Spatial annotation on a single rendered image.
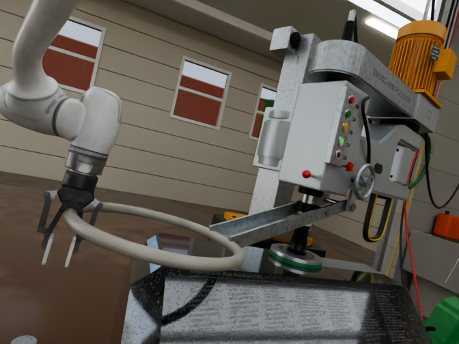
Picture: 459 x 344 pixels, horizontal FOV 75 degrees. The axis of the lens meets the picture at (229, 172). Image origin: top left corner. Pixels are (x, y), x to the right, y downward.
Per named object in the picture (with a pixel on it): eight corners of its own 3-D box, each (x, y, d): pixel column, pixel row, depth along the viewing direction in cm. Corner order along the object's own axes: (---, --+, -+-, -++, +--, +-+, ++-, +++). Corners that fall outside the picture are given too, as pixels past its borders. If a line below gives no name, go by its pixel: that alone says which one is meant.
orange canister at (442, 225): (425, 235, 352) (432, 207, 351) (453, 239, 370) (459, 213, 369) (444, 240, 331) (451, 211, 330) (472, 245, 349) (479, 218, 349)
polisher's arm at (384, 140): (367, 210, 181) (386, 131, 180) (408, 221, 163) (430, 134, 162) (292, 198, 134) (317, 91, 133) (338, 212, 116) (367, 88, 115)
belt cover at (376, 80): (386, 136, 186) (393, 110, 185) (433, 139, 167) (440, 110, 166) (290, 83, 125) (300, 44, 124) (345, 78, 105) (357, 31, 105)
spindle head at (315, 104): (322, 195, 150) (342, 108, 148) (364, 206, 133) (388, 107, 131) (274, 186, 127) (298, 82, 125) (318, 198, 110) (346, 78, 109)
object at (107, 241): (186, 222, 118) (188, 215, 118) (279, 276, 80) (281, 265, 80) (47, 200, 87) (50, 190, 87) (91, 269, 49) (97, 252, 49)
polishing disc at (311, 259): (283, 244, 140) (284, 241, 140) (328, 261, 128) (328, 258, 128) (261, 248, 123) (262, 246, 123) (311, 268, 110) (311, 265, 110)
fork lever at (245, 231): (320, 201, 147) (321, 191, 146) (358, 211, 132) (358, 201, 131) (203, 235, 105) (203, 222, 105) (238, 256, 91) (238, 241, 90)
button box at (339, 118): (335, 166, 115) (352, 93, 114) (341, 166, 112) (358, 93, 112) (323, 162, 109) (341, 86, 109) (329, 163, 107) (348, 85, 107)
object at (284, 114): (246, 164, 216) (259, 108, 214) (289, 174, 225) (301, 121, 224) (263, 168, 182) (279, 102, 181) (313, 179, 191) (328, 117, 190)
